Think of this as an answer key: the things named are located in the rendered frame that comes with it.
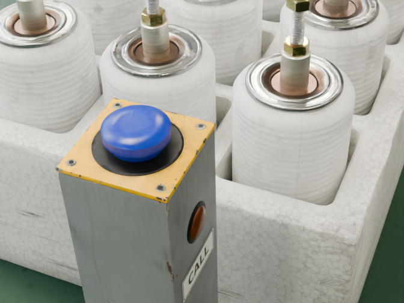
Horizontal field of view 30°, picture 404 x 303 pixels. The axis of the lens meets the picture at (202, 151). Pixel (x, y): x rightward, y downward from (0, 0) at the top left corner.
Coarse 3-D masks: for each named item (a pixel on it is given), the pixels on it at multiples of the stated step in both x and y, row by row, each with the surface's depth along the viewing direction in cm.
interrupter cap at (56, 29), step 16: (48, 0) 68; (0, 16) 66; (16, 16) 66; (48, 16) 67; (64, 16) 66; (0, 32) 64; (16, 32) 64; (32, 32) 65; (48, 32) 64; (64, 32) 64; (16, 48) 63; (32, 48) 63
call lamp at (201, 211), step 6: (198, 210) 46; (204, 210) 46; (198, 216) 45; (204, 216) 46; (192, 222) 45; (198, 222) 46; (192, 228) 45; (198, 228) 46; (192, 234) 45; (198, 234) 46
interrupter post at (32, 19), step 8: (16, 0) 63; (24, 0) 63; (32, 0) 63; (40, 0) 64; (24, 8) 63; (32, 8) 63; (40, 8) 64; (24, 16) 64; (32, 16) 64; (40, 16) 64; (24, 24) 65; (32, 24) 64; (40, 24) 65
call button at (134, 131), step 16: (112, 112) 44; (128, 112) 44; (144, 112) 43; (160, 112) 43; (112, 128) 42; (128, 128) 42; (144, 128) 42; (160, 128) 42; (112, 144) 42; (128, 144) 41; (144, 144) 42; (160, 144) 42; (128, 160) 43; (144, 160) 43
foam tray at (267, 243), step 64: (384, 64) 74; (0, 128) 66; (384, 128) 65; (0, 192) 70; (256, 192) 60; (384, 192) 70; (0, 256) 78; (64, 256) 73; (256, 256) 61; (320, 256) 58
